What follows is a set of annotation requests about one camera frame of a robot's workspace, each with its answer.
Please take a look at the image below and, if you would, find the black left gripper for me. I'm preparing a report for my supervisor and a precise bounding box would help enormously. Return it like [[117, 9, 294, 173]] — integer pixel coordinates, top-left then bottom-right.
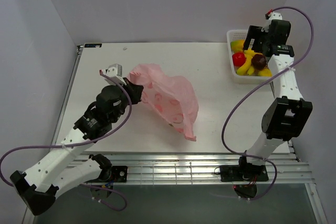
[[110, 78, 143, 124]]

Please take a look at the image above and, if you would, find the dark red fake fruit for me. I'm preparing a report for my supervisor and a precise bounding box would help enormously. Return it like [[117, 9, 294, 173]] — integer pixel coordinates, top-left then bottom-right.
[[251, 54, 267, 70]]

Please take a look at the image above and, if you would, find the red fake apple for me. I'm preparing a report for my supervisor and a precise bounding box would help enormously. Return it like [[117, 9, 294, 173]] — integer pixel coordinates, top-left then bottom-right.
[[232, 52, 246, 67]]

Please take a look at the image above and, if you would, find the yellow fake banana bunch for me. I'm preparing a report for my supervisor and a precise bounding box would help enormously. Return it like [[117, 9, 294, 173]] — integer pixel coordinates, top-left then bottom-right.
[[236, 50, 272, 77]]

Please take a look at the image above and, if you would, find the pink plastic bag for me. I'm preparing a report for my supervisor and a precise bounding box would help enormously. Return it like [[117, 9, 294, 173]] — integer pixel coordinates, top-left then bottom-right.
[[127, 63, 199, 142]]

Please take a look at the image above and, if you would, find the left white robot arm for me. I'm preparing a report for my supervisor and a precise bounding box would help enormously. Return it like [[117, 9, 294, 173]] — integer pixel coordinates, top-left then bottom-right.
[[10, 78, 144, 216]]

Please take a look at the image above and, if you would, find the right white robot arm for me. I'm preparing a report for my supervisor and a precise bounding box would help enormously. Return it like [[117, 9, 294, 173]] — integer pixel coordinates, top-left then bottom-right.
[[237, 18, 313, 180]]

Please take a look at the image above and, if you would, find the green yellow fake mango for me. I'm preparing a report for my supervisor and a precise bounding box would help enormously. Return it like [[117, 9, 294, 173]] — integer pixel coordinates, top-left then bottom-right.
[[230, 39, 245, 53]]

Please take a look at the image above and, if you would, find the white plastic basket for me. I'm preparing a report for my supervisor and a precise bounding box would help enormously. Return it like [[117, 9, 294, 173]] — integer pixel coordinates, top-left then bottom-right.
[[227, 29, 271, 84]]

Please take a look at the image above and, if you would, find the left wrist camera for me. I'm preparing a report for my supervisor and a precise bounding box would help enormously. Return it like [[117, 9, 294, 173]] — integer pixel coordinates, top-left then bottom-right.
[[99, 63, 126, 85]]

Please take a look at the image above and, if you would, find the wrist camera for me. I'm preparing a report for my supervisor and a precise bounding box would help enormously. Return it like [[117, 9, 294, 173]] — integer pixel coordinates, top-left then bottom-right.
[[264, 12, 282, 26], [99, 63, 126, 85]]

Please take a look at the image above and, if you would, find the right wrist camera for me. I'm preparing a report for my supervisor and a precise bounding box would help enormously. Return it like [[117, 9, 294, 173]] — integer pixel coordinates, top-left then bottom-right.
[[264, 12, 282, 26]]

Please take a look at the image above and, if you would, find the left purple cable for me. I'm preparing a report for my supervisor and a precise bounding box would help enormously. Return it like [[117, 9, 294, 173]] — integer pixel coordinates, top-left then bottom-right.
[[0, 73, 132, 211]]

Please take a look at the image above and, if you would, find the aluminium frame rail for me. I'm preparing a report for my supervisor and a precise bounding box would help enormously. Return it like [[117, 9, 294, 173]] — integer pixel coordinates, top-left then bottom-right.
[[73, 152, 313, 186]]

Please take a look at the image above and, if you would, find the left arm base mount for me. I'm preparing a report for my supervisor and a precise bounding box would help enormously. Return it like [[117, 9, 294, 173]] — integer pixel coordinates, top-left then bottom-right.
[[89, 154, 128, 183]]

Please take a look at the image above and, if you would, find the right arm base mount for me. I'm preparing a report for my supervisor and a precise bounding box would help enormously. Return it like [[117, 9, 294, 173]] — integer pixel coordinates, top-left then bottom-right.
[[214, 165, 269, 182]]

